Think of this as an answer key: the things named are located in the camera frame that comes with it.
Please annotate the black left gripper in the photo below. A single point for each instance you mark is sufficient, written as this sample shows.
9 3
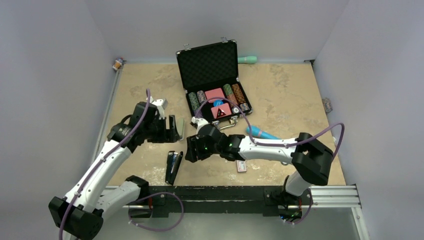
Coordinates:
170 135

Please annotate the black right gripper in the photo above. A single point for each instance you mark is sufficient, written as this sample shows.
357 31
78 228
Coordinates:
194 142

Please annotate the black stapler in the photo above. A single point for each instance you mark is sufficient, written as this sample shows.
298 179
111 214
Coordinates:
173 163

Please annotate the beige stapler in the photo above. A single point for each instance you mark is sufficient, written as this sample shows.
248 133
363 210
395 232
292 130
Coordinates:
180 125

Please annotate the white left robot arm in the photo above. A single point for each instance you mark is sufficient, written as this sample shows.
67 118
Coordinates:
81 213

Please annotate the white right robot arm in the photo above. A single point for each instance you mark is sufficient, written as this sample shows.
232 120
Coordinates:
311 159

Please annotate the red staple box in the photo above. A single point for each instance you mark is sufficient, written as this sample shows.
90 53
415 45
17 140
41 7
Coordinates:
241 166

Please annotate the blue marker pen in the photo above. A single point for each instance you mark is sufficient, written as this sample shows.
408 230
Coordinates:
256 132

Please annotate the pink card deck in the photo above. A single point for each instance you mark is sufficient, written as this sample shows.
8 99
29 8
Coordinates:
210 94

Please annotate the black poker chip case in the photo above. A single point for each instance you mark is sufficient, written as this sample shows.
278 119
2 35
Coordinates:
208 67

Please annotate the mint green bottle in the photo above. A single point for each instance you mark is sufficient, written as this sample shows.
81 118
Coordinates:
250 60

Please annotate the small orange bottle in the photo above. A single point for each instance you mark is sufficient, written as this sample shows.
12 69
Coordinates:
118 63

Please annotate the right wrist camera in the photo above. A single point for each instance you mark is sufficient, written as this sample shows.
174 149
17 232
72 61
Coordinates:
198 123

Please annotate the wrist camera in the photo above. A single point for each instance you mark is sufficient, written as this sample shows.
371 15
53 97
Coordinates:
198 123
161 105

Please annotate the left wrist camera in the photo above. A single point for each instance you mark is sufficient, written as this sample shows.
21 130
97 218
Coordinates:
161 105

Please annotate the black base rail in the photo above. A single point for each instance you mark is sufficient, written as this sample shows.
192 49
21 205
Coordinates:
268 201

